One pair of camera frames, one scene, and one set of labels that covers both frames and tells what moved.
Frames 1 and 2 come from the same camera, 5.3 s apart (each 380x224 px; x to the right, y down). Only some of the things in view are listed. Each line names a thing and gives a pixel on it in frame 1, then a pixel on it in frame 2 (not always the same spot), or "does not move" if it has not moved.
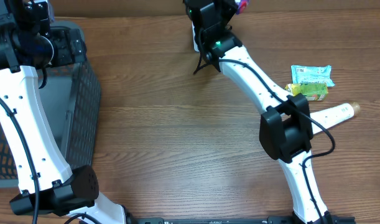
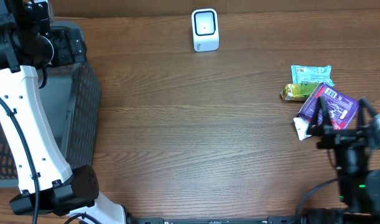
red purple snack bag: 242,5 → 341,106
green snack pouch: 313,91 does not move
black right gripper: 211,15 → 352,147
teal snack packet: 312,73 does not move
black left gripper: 69,46 does not move
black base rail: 158,219 does not move
